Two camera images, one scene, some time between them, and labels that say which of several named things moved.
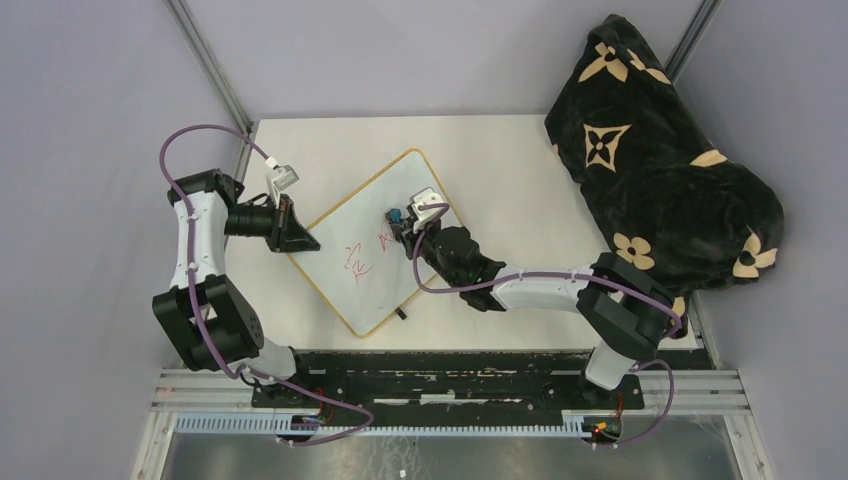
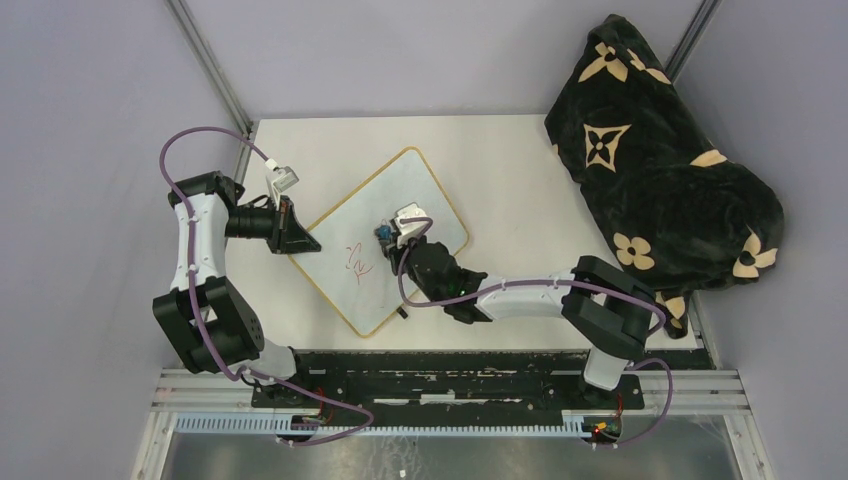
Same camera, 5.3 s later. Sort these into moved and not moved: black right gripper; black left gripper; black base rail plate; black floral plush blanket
Moved: black right gripper
Not moved: black left gripper; black base rail plate; black floral plush blanket
